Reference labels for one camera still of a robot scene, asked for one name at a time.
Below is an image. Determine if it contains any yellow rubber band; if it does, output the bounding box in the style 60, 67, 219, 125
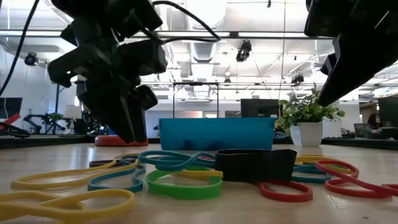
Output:
294, 154, 355, 175
11, 153, 140, 190
0, 189, 136, 224
173, 169, 224, 182

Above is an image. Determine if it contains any red desk lamp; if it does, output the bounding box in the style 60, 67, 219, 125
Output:
95, 134, 149, 147

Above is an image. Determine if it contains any teal rubber band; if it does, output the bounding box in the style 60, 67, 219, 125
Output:
87, 155, 147, 194
291, 164, 332, 185
137, 150, 216, 172

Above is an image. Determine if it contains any blue plastic bin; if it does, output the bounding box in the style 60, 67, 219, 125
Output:
159, 117, 277, 151

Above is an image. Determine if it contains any person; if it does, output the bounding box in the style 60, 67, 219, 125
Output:
364, 113, 386, 135

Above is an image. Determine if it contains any green plant in white pot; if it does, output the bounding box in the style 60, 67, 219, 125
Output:
275, 83, 346, 148

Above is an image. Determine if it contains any green rubber band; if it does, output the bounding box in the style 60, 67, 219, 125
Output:
146, 169, 224, 201

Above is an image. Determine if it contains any black ceiling camera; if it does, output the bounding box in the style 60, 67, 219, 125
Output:
235, 40, 253, 63

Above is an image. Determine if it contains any red bar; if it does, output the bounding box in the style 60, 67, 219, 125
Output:
0, 113, 21, 127

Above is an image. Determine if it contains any black monitor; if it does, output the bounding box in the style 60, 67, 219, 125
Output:
240, 98, 280, 118
0, 97, 23, 119
377, 96, 398, 128

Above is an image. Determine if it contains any black left camera cable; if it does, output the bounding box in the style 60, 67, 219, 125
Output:
152, 0, 222, 44

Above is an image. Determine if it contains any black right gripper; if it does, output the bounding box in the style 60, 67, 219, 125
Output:
317, 0, 398, 106

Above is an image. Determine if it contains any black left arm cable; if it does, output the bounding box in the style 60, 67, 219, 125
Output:
0, 0, 41, 97

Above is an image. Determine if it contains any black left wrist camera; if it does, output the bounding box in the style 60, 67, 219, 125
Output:
118, 39, 169, 77

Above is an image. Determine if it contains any black overhead crossbar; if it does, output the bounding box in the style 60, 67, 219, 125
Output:
0, 29, 336, 40

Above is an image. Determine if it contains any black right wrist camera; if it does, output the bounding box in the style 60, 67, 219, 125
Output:
303, 0, 357, 37

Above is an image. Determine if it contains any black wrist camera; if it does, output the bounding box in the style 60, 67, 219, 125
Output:
303, 0, 357, 37
118, 39, 169, 77

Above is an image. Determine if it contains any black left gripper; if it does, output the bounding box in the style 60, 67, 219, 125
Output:
48, 46, 159, 144

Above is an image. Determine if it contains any thin hanging cable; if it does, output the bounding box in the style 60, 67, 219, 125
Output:
279, 0, 287, 101

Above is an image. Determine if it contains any white lampshade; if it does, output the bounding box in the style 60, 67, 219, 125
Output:
63, 105, 83, 119

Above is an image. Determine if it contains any brown rubber band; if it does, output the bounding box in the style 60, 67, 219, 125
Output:
88, 159, 124, 169

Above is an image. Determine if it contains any wide black rubber band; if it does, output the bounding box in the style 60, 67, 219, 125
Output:
215, 148, 298, 183

